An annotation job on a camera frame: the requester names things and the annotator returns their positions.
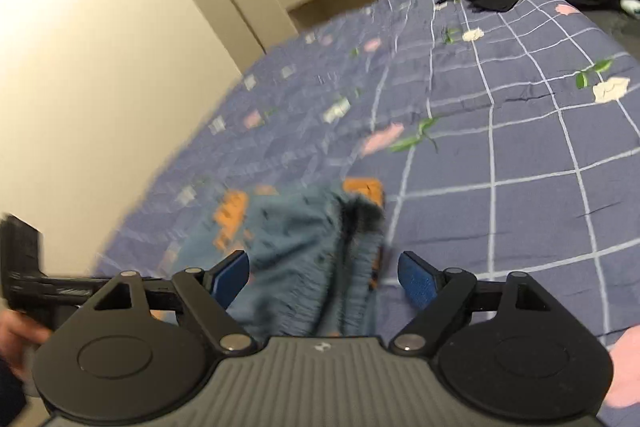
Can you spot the pink cloth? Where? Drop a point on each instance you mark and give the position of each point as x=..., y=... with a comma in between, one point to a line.
x=625, y=367

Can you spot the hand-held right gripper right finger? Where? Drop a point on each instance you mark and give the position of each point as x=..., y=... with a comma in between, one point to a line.
x=417, y=282

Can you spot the person's left hand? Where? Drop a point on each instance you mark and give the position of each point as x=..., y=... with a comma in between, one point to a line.
x=20, y=332

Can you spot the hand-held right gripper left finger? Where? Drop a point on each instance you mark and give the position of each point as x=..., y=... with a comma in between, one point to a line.
x=232, y=279

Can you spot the small white object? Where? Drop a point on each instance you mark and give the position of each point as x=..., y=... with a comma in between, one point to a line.
x=631, y=6

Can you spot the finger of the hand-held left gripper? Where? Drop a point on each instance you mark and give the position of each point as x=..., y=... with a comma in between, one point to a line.
x=65, y=291

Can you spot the blue pants with orange print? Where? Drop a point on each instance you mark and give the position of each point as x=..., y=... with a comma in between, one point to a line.
x=300, y=247

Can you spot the purple checked floral blanket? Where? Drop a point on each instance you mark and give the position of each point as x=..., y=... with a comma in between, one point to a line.
x=525, y=207

